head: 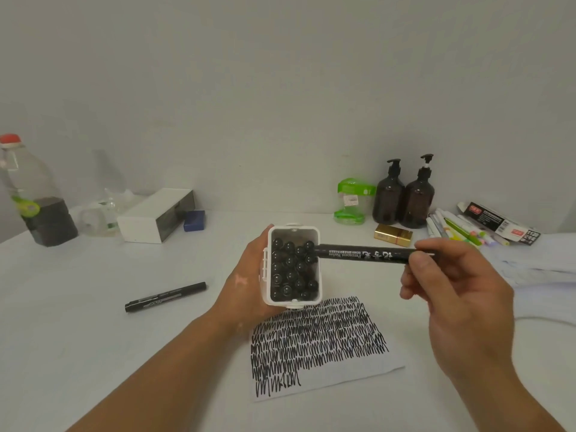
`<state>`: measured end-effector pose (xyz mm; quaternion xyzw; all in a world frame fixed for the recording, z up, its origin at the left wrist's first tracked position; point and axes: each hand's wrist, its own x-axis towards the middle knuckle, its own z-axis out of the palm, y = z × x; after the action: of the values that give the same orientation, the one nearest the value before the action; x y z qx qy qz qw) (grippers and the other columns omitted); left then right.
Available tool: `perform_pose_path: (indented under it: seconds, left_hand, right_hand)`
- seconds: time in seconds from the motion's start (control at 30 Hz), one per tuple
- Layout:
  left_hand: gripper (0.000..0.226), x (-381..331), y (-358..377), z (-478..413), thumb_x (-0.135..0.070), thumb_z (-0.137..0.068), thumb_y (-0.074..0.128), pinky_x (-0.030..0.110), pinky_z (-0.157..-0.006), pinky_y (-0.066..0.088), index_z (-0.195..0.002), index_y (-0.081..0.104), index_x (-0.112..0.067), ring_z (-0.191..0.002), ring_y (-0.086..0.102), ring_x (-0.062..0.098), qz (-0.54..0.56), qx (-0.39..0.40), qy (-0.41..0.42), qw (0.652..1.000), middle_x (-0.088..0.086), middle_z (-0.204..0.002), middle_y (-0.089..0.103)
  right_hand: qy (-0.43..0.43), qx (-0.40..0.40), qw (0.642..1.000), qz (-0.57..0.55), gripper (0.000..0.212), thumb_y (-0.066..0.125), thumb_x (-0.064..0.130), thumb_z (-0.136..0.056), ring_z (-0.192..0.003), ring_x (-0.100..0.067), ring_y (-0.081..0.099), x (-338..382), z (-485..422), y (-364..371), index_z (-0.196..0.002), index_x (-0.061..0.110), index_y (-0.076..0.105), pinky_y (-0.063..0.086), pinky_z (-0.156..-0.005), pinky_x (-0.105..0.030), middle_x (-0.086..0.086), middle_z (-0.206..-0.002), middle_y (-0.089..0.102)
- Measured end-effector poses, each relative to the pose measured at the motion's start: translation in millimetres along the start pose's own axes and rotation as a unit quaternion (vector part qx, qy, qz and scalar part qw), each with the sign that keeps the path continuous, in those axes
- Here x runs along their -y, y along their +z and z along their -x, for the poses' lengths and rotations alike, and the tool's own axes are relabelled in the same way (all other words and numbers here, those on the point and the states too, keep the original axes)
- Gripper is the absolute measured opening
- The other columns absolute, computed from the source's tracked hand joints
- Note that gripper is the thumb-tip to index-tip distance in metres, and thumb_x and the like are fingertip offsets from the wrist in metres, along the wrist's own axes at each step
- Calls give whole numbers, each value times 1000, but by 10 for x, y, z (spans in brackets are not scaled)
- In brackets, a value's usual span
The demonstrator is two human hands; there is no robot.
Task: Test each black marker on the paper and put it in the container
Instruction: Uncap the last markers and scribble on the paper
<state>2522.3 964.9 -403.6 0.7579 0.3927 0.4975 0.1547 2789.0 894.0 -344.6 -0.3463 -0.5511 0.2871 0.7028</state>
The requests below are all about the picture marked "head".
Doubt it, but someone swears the person's left hand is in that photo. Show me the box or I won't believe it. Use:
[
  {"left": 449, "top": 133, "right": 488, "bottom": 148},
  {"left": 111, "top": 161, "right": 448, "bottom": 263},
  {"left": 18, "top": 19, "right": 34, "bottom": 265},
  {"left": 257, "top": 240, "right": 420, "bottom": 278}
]
[{"left": 210, "top": 224, "right": 291, "bottom": 339}]

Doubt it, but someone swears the person's right hand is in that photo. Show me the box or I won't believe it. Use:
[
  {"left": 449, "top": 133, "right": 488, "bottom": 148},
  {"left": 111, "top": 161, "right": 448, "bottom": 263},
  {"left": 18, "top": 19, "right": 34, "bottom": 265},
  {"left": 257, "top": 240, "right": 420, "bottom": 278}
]
[{"left": 398, "top": 238, "right": 517, "bottom": 385}]

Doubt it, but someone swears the bundle of black markers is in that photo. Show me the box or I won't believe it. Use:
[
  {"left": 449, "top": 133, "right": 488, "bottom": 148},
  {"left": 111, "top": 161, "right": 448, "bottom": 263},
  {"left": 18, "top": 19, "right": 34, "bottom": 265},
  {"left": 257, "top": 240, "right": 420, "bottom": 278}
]
[{"left": 271, "top": 238, "right": 321, "bottom": 302}]

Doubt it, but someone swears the white plastic container with handle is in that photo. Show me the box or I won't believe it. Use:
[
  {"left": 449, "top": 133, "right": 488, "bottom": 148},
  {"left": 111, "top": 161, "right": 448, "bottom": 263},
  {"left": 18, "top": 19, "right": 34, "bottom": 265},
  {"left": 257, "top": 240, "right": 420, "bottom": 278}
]
[{"left": 261, "top": 222, "right": 325, "bottom": 310}]

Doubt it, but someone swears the thin black marker pen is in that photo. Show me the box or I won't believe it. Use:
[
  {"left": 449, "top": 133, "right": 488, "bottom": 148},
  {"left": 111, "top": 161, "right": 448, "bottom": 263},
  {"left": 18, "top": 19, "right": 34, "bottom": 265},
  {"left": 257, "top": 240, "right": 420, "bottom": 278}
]
[{"left": 124, "top": 281, "right": 208, "bottom": 314}]

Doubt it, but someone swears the white paper with black scribbles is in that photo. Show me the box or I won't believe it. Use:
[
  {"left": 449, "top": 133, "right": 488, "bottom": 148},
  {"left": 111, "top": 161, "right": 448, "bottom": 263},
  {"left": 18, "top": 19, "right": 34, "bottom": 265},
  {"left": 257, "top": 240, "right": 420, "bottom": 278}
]
[{"left": 249, "top": 295, "right": 406, "bottom": 404}]

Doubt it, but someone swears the person's left forearm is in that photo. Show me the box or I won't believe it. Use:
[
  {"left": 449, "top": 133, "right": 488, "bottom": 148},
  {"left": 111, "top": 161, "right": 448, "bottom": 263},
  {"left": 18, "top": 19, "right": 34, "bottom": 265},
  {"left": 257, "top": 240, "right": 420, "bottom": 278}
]
[{"left": 66, "top": 310, "right": 246, "bottom": 432}]

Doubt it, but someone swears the bunch of pastel highlighter pens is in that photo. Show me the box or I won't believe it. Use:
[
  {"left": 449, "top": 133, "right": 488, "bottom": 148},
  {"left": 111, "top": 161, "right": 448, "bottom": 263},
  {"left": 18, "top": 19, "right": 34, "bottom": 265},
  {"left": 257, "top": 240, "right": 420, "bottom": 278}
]
[{"left": 424, "top": 209, "right": 512, "bottom": 249}]

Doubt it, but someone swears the small blue box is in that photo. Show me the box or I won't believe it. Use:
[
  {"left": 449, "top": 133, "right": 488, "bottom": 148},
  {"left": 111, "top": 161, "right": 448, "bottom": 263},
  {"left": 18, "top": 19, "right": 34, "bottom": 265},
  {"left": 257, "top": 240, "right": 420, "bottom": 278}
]
[{"left": 182, "top": 209, "right": 206, "bottom": 233}]

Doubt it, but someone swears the pile of loose white sheets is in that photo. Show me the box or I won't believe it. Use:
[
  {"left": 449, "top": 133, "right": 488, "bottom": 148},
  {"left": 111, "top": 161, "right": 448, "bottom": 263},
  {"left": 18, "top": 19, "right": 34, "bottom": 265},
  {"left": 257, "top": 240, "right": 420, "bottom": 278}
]
[{"left": 490, "top": 231, "right": 576, "bottom": 289}]

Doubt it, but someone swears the black and red cardboard box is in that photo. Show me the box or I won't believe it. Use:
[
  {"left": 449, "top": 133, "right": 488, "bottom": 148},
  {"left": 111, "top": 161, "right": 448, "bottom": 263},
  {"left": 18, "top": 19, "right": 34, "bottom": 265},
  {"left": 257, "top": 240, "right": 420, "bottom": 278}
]
[{"left": 456, "top": 201, "right": 542, "bottom": 247}]

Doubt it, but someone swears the small gold box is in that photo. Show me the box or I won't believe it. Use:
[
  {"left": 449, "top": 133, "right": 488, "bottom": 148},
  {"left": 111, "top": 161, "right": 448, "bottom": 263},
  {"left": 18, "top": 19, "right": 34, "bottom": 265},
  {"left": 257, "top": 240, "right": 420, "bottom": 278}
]
[{"left": 373, "top": 223, "right": 415, "bottom": 248}]

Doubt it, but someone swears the white box with grey front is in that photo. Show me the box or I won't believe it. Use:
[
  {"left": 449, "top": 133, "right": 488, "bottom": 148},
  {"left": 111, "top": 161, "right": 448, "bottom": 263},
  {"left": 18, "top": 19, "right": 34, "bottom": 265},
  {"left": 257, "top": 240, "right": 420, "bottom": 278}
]
[{"left": 116, "top": 188, "right": 197, "bottom": 245}]

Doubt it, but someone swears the brown pump bottle white neck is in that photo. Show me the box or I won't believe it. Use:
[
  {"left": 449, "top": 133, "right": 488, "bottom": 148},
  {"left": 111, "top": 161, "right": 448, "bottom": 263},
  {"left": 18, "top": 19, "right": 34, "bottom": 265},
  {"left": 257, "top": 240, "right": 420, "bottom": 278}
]
[{"left": 399, "top": 153, "right": 437, "bottom": 230}]

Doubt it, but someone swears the clear jar with green lid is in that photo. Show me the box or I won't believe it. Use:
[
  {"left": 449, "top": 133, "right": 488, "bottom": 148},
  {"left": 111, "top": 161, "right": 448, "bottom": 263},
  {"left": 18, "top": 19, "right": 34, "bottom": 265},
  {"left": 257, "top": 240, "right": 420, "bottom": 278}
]
[{"left": 333, "top": 177, "right": 377, "bottom": 226}]

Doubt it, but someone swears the clear bottle with dark liquid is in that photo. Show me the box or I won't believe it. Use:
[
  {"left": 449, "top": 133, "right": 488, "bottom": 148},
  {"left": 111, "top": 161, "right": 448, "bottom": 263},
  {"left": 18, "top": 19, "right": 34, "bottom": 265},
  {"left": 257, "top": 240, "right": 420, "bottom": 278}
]
[{"left": 0, "top": 133, "right": 80, "bottom": 248}]

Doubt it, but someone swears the white cable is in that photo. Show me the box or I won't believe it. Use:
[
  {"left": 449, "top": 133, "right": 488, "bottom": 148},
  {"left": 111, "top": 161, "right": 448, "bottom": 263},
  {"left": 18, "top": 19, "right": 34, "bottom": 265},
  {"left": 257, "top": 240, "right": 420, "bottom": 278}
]
[{"left": 514, "top": 315, "right": 576, "bottom": 330}]

